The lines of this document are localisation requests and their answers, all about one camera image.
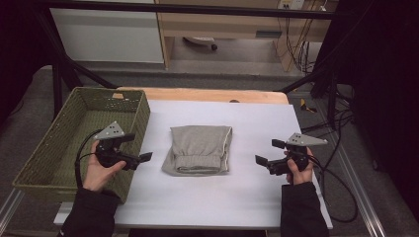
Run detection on black metal frame strut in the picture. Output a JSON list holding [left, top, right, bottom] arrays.
[[279, 67, 332, 94], [34, 8, 118, 90]]

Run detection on black metal frame post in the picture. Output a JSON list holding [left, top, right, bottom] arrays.
[[327, 70, 338, 130], [51, 60, 64, 118]]

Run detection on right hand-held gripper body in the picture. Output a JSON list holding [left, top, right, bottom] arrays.
[[267, 132, 329, 176]]

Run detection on black curtain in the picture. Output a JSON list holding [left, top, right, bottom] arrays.
[[334, 0, 419, 215], [0, 0, 55, 127]]

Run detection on black metal frame bar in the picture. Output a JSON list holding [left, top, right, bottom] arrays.
[[33, 0, 342, 20]]

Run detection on white power strip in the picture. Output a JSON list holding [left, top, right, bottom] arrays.
[[277, 0, 306, 11]]

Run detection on wooden desk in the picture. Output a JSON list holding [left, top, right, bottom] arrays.
[[154, 0, 340, 71]]

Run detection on yellow and black tool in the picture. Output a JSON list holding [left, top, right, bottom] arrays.
[[299, 98, 318, 114]]

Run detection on person's left hand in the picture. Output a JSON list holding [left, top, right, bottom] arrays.
[[82, 140, 127, 194]]

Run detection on grey chair base leg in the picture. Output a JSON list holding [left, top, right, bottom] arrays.
[[182, 36, 219, 51]]

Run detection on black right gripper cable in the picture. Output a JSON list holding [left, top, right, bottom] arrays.
[[307, 153, 360, 224]]

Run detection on person's right hand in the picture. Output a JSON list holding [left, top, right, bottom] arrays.
[[284, 146, 315, 186]]

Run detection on aluminium rail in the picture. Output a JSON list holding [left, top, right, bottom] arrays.
[[0, 188, 26, 233], [314, 98, 387, 237]]

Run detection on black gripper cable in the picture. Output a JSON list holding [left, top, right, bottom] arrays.
[[307, 153, 360, 224], [74, 128, 104, 190]]

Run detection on black floor cables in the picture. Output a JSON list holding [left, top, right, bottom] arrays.
[[300, 83, 357, 151]]

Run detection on grey pants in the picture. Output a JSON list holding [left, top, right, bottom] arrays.
[[161, 124, 233, 177]]

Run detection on green woven basket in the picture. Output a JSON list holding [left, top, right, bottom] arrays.
[[12, 86, 152, 204]]

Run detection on white table mat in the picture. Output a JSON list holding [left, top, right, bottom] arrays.
[[53, 99, 334, 230]]

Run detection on white cabinet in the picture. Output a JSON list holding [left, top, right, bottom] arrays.
[[48, 7, 165, 64]]

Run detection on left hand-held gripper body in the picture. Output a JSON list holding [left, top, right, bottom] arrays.
[[93, 120, 141, 172]]

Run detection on hanging cable bundle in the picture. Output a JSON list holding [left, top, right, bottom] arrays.
[[276, 14, 319, 76]]

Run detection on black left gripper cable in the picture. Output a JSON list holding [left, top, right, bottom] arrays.
[[74, 128, 104, 190]]

